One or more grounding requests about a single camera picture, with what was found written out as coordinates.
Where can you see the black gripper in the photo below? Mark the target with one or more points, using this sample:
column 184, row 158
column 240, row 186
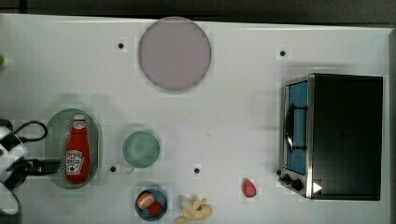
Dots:
column 18, row 172

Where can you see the red ketchup bottle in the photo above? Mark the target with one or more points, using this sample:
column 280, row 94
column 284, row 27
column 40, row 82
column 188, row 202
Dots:
column 77, row 155

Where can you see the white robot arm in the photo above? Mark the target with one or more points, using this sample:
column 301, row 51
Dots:
column 13, row 146

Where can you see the green round object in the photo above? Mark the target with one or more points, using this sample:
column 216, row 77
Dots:
column 2, row 60

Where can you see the light green cup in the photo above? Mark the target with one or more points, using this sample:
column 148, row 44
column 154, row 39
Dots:
column 141, row 150

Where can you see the orange toy fruit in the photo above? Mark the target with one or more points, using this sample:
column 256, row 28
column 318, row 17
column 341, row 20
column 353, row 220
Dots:
column 145, row 200

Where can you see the red toy strawberry in bowl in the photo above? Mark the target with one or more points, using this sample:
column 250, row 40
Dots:
column 155, row 209

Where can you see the blue bowl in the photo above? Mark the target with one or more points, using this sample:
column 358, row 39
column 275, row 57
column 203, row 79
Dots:
column 159, row 196

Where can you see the grey round plate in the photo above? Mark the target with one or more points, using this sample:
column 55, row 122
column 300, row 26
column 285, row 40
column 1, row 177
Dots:
column 174, row 53

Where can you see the black toaster oven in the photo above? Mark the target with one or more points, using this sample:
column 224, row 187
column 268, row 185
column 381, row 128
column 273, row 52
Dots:
column 331, row 138

